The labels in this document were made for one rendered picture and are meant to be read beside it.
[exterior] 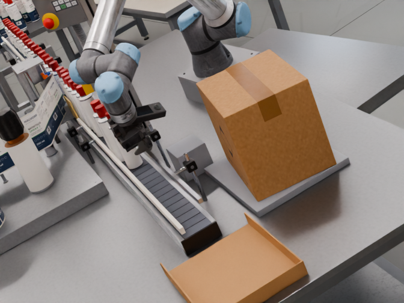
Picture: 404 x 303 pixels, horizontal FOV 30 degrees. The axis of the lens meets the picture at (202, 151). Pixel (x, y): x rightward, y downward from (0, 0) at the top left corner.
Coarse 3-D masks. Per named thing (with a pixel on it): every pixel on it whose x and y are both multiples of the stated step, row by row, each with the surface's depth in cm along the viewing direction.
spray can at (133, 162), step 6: (108, 114) 232; (108, 126) 235; (114, 138) 236; (120, 150) 237; (132, 150) 237; (126, 156) 238; (132, 156) 238; (138, 156) 239; (126, 162) 239; (132, 162) 239; (138, 162) 239; (132, 168) 240
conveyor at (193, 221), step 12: (108, 156) 256; (144, 168) 238; (144, 180) 231; (156, 180) 228; (156, 192) 222; (168, 192) 219; (168, 204) 213; (180, 204) 211; (180, 216) 205; (192, 216) 203; (204, 216) 201; (192, 228) 198
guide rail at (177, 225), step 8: (80, 120) 284; (88, 128) 274; (96, 136) 265; (104, 144) 257; (112, 160) 248; (120, 168) 241; (128, 176) 233; (136, 184) 224; (144, 192) 218; (152, 200) 212; (160, 208) 206; (168, 216) 201; (176, 224) 196; (184, 232) 194
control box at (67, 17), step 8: (32, 0) 254; (40, 0) 253; (48, 0) 253; (40, 8) 255; (48, 8) 255; (72, 8) 253; (80, 8) 253; (40, 16) 257; (48, 16) 256; (56, 16) 255; (64, 16) 255; (72, 16) 255; (80, 16) 254; (56, 24) 257; (64, 24) 257; (72, 24) 256; (48, 32) 260
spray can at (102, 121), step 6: (96, 108) 240; (102, 108) 239; (102, 114) 240; (102, 120) 240; (102, 126) 241; (108, 132) 242; (108, 138) 243; (114, 144) 244; (114, 150) 245; (120, 156) 246
